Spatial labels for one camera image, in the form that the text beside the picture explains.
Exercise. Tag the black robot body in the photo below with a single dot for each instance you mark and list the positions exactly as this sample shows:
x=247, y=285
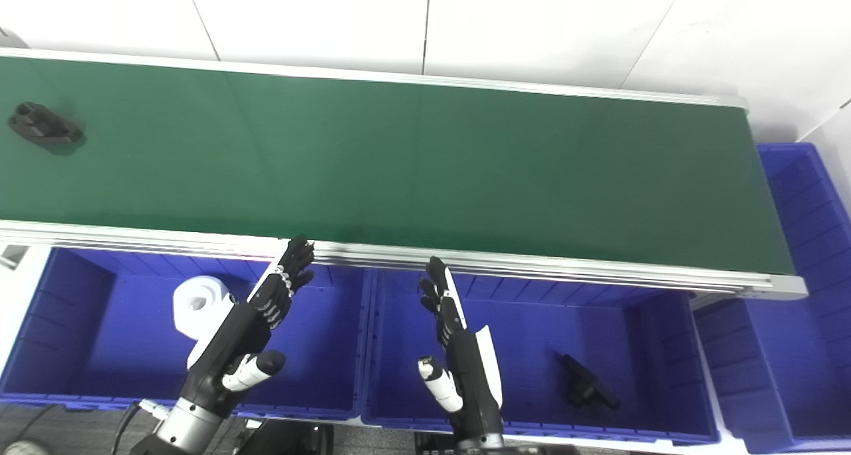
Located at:
x=299, y=442

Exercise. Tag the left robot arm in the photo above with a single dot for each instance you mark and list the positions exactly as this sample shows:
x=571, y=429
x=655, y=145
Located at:
x=183, y=432

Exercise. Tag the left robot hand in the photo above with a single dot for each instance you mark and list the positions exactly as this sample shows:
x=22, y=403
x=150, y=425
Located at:
x=239, y=335

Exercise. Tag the black flanged machine part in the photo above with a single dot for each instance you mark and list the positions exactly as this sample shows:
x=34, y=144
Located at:
x=43, y=128
x=585, y=383

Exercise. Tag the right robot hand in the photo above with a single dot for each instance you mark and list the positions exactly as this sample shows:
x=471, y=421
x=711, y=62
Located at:
x=469, y=368

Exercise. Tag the blue plastic bin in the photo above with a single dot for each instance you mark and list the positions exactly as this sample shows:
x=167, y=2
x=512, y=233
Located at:
x=532, y=368
x=791, y=348
x=106, y=348

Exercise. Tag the green conveyor belt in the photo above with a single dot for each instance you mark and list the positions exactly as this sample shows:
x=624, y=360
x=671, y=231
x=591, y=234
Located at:
x=532, y=264
x=412, y=169

